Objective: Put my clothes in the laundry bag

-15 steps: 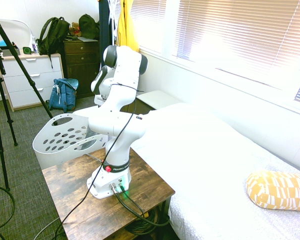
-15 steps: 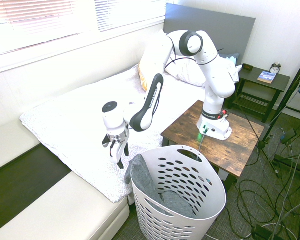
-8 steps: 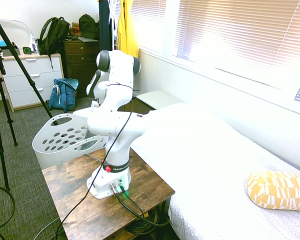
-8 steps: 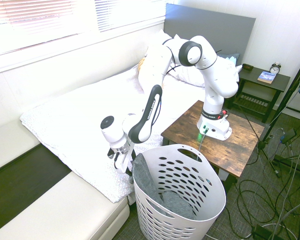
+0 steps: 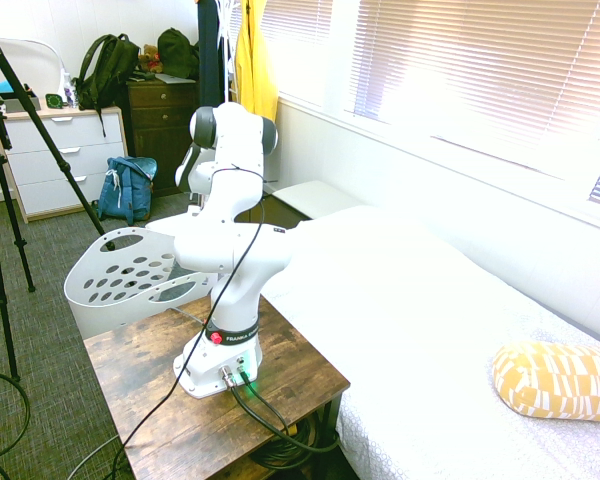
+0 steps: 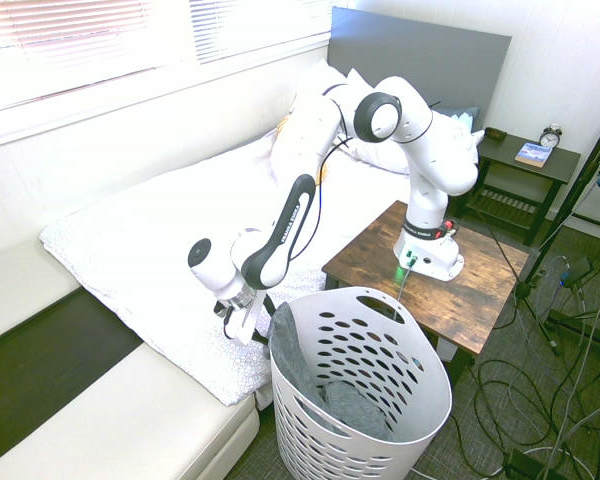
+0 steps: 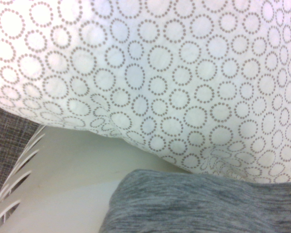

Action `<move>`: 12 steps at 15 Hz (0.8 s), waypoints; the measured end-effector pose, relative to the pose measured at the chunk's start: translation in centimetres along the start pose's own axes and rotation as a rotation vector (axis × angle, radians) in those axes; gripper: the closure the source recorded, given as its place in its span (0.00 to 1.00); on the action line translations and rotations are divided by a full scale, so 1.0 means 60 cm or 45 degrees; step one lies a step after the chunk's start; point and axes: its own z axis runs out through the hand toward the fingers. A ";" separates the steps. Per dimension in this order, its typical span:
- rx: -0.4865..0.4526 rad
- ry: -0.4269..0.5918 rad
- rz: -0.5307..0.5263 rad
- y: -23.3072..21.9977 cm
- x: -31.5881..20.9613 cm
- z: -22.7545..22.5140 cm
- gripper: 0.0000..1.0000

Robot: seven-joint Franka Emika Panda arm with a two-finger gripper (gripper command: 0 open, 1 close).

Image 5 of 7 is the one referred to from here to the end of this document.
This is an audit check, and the white bed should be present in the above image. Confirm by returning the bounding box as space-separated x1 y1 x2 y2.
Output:
259 204 600 480

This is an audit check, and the black camera tripod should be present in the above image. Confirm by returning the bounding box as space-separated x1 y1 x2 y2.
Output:
0 14 117 384

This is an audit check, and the white perforated laundry basket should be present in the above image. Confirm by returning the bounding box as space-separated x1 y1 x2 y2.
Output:
63 225 216 341

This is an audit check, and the yellow hanging garment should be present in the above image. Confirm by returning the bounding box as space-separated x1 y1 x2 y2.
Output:
234 0 280 121

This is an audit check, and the wide white window blind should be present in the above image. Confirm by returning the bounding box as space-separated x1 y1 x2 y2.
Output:
349 0 600 151

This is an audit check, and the white purple bottle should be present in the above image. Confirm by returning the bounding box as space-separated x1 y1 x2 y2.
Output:
59 69 77 107

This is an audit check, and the black floor cable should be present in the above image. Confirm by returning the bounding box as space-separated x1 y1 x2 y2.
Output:
0 369 31 456

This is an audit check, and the white curved desk lamp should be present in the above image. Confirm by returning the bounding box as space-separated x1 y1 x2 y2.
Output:
0 38 69 76

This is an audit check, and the thick black base cable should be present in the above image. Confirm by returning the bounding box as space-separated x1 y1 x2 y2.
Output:
240 373 294 437
228 384 341 454

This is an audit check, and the brown teddy bear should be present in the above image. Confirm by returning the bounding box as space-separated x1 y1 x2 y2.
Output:
137 43 164 74

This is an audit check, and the dark wooden dresser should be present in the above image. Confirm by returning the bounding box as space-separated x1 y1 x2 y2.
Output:
125 77 204 199

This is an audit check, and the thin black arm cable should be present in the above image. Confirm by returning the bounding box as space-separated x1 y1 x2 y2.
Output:
114 167 267 480

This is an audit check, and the white drawer dresser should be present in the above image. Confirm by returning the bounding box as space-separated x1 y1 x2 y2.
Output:
0 104 130 225

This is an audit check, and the dark green bag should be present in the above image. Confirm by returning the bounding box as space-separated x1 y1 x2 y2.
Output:
157 27 201 80

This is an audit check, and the narrow white window blind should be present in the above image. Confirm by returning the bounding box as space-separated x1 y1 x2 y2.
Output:
259 0 334 51

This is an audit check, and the dark green backpack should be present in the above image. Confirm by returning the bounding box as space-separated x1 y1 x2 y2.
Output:
74 33 142 137

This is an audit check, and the navy hanging garment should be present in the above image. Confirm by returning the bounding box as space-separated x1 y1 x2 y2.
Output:
197 0 227 109

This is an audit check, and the yellow white patterned pillow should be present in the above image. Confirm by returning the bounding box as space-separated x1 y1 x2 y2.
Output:
490 340 600 424

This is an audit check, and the grey storage box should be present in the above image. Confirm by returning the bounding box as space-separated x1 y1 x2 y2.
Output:
2 97 41 114

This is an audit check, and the grey heathered garment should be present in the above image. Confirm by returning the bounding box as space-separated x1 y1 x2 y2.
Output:
149 282 197 305

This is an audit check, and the rustic wooden side table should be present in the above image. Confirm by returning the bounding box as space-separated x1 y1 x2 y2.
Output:
82 294 351 480

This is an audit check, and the blue backpack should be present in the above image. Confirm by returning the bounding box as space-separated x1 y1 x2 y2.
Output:
97 155 159 226

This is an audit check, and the black coiled cable bundle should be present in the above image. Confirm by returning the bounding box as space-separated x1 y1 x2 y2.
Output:
249 414 341 471

